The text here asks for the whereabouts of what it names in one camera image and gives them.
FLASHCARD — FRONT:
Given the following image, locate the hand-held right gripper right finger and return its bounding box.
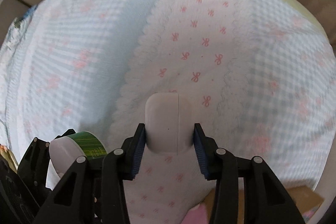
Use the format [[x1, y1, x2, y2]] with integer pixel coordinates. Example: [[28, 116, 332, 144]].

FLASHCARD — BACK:
[[194, 123, 306, 224]]

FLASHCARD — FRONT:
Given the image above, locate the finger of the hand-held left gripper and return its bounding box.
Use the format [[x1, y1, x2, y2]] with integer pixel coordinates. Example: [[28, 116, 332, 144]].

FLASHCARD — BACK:
[[54, 129, 77, 139], [17, 137, 53, 191]]

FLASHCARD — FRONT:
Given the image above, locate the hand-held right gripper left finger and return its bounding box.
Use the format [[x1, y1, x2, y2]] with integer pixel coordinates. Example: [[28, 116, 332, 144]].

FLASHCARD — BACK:
[[39, 123, 146, 224]]

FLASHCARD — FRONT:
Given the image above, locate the white jar with green label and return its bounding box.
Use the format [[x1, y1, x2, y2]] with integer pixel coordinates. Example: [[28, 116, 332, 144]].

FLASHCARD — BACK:
[[49, 131, 108, 180]]

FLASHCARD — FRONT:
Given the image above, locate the white earbuds case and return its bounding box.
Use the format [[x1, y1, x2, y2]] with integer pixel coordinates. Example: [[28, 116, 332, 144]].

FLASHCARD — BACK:
[[145, 92, 195, 154]]

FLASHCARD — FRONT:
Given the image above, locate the pink patterned cardboard box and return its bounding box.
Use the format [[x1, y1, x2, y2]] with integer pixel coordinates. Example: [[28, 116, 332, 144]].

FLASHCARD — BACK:
[[184, 185, 324, 224]]

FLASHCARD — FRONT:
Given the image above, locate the green striped cloth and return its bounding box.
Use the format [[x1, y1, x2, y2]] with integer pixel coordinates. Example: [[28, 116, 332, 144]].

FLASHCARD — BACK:
[[0, 145, 19, 169]]

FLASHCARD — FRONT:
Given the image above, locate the crumpled pale blue cloth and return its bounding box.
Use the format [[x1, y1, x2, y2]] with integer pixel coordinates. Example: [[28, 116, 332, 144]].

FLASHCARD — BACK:
[[7, 4, 37, 48]]

